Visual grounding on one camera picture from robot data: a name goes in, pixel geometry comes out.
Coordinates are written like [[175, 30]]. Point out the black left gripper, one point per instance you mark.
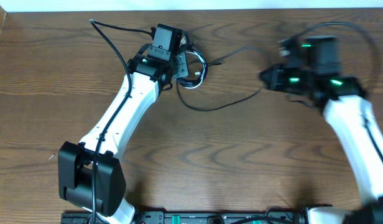
[[182, 59]]

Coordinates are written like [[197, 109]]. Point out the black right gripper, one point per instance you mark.
[[274, 83]]

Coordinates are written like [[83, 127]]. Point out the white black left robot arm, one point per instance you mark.
[[89, 172]]

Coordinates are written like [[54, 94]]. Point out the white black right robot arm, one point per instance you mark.
[[313, 69]]

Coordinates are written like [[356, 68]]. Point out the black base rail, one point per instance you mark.
[[206, 218]]

